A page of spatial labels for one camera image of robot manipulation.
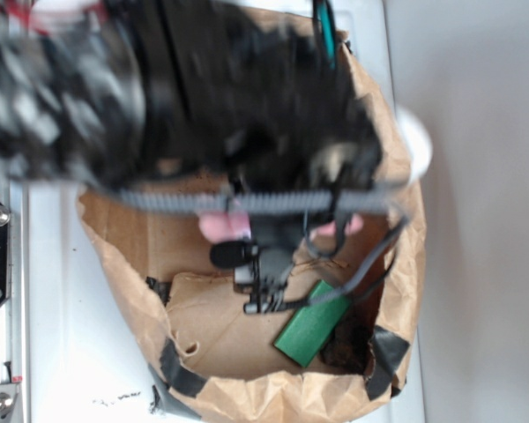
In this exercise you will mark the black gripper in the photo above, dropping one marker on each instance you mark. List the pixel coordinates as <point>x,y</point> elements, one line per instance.
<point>263,262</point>

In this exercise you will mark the green rectangular block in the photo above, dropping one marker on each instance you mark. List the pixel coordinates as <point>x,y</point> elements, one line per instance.
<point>308,330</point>

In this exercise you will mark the pink plush bunny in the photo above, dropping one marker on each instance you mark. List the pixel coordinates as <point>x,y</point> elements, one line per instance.
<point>217,227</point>

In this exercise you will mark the silver corner bracket with bolt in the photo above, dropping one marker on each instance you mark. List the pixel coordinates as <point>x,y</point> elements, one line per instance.
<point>11,403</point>

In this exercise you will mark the brown paper lined box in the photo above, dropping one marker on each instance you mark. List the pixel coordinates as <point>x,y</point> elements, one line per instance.
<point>217,363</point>

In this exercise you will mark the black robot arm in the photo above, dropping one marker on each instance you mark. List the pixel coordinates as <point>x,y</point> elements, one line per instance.
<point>190,106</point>

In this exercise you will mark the dark brown crumpled lump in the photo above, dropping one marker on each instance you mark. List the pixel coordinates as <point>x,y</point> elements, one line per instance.
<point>348,347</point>

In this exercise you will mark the aluminium frame rail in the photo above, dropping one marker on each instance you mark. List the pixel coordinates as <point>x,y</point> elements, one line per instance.
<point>14,320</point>

